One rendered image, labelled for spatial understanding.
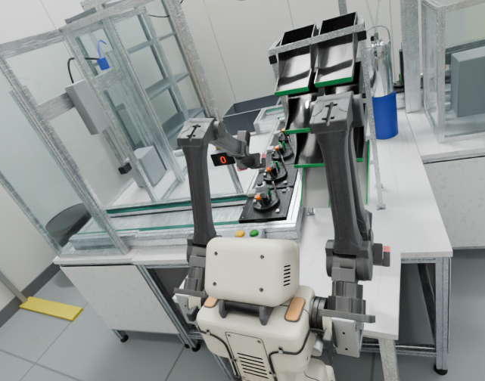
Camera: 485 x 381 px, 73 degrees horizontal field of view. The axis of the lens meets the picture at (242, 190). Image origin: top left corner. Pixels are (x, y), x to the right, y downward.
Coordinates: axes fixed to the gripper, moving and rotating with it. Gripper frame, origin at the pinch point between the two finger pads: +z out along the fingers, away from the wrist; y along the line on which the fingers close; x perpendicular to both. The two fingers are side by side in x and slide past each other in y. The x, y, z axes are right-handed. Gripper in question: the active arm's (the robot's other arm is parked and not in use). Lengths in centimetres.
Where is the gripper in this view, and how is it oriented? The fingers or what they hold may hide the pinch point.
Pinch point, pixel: (256, 166)
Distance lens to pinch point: 155.2
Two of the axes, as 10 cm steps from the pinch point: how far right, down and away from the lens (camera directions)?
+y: -9.2, 0.9, 3.7
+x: 0.0, 9.7, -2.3
